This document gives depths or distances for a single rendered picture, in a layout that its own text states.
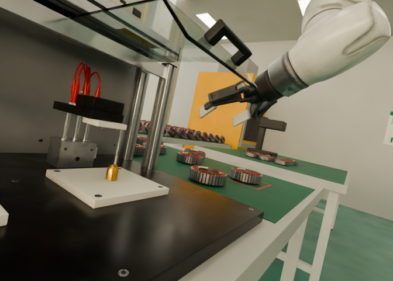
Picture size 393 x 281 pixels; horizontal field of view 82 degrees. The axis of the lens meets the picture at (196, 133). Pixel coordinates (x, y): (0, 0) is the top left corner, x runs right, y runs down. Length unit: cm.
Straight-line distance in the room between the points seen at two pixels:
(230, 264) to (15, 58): 55
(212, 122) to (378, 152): 310
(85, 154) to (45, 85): 19
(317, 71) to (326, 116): 492
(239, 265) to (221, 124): 371
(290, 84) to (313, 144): 487
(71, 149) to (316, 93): 528
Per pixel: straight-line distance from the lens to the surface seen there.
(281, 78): 53
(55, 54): 64
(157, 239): 29
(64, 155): 52
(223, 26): 36
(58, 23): 48
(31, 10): 47
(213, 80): 426
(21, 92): 62
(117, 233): 29
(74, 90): 51
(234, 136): 385
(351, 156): 534
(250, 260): 35
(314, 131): 540
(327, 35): 50
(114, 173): 43
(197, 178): 65
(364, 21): 50
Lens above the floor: 90
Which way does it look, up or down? 2 degrees down
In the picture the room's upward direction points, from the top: 12 degrees clockwise
